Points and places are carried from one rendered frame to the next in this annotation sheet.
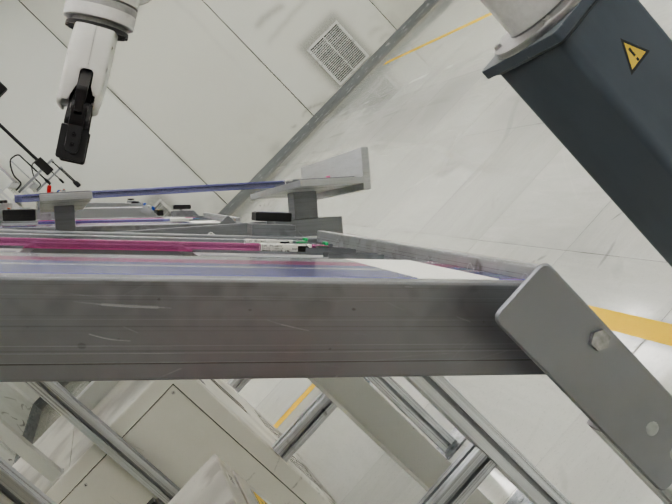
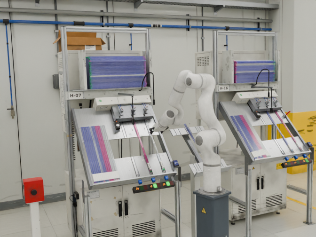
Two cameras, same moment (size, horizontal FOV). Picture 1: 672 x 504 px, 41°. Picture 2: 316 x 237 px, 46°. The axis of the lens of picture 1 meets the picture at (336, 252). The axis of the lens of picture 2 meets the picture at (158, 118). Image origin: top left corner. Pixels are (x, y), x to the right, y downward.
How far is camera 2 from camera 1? 2.78 m
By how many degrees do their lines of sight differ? 72
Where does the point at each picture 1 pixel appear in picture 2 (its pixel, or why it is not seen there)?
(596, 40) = (200, 201)
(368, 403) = (193, 200)
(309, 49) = not seen: outside the picture
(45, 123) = not seen: outside the picture
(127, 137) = not seen: outside the picture
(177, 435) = (224, 174)
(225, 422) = (229, 183)
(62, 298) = (81, 149)
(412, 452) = (192, 213)
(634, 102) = (198, 215)
